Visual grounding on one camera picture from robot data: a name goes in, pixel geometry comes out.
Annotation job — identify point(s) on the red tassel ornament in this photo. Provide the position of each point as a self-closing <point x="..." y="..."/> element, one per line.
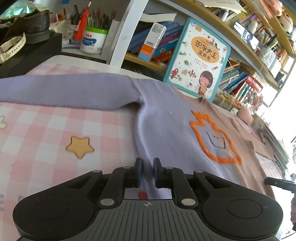
<point x="82" y="23"/>

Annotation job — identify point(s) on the pink plush toy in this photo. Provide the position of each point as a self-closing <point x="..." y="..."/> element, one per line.
<point x="245" y="115"/>

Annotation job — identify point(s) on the usmile box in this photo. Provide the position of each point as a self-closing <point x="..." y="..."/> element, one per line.
<point x="151" y="42"/>

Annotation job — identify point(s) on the red dictionary books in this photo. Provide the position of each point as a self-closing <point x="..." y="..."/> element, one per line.
<point x="253" y="83"/>

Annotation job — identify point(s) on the children's sound book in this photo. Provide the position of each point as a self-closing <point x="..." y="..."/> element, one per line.
<point x="198" y="61"/>

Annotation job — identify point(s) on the smartphone on shelf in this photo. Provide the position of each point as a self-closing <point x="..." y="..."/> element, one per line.
<point x="246" y="36"/>

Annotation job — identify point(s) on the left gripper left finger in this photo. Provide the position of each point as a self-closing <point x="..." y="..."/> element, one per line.
<point x="117" y="182"/>

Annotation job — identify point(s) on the row of upright books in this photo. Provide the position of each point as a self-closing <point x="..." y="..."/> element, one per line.
<point x="233" y="76"/>

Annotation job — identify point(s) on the purple and pink sweater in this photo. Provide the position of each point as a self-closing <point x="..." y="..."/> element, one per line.
<point x="183" y="132"/>

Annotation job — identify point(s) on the pink checkered tablecloth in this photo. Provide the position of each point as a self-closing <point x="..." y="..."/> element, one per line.
<point x="44" y="146"/>

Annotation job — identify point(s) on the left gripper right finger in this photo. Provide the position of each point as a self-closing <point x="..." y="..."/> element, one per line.
<point x="178" y="182"/>

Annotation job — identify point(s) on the black leather shoe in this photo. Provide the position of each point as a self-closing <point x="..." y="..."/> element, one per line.
<point x="35" y="26"/>

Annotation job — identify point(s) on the white pen holder can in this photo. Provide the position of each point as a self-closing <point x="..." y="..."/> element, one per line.
<point x="93" y="40"/>

